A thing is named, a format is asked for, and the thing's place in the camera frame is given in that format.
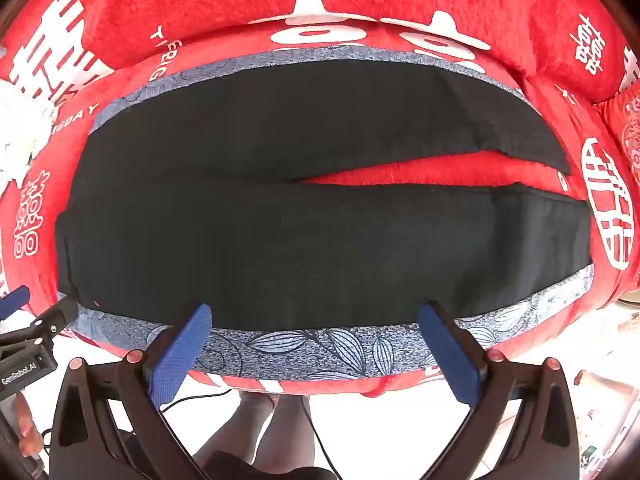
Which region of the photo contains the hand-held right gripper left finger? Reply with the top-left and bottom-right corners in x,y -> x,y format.
49,301 -> 214,480

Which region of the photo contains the red printed blanket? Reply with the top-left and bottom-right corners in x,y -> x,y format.
0,0 -> 640,396

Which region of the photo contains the folded red printed quilt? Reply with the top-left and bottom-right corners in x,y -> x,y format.
75,0 -> 636,106

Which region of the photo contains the white fluffy object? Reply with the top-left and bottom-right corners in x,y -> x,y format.
0,80 -> 57,191

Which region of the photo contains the black cable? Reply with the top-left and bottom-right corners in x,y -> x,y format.
161,392 -> 238,412
299,397 -> 347,480

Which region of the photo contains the red embroidered pillow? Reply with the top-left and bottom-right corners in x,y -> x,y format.
592,80 -> 640,293

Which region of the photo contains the person's left hand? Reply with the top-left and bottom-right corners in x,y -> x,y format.
11,391 -> 45,458

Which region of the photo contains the person's dark clothing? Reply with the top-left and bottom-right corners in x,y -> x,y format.
202,451 -> 343,480

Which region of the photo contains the blue leaf-print cloth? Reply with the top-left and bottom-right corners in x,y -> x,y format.
70,46 -> 597,382

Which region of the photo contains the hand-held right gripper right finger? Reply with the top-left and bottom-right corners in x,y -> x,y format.
417,301 -> 581,480

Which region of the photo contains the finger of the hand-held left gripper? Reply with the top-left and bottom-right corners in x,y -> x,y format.
0,297 -> 80,358
0,285 -> 32,322

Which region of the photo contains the person's right leg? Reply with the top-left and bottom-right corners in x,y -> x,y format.
260,395 -> 317,473

